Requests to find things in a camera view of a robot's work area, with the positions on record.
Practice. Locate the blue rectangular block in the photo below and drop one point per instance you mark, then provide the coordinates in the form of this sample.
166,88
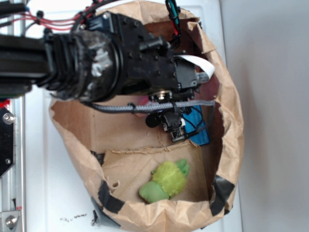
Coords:
194,120

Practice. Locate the green plush toy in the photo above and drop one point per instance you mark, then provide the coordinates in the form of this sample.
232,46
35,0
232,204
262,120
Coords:
168,180

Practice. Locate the pink plush bunny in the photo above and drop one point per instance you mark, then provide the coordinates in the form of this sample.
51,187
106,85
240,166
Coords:
145,101

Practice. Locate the brown paper bag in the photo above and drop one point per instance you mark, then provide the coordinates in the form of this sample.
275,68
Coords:
121,150

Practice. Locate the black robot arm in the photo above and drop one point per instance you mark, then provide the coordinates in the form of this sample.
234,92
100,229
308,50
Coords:
114,65

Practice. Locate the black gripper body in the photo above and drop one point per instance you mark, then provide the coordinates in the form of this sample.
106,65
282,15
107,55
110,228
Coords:
172,119

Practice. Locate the black tape strip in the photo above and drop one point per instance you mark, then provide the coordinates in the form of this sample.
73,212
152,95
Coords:
109,202

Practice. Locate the aluminium frame rail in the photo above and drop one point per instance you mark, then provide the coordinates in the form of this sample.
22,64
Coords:
12,166

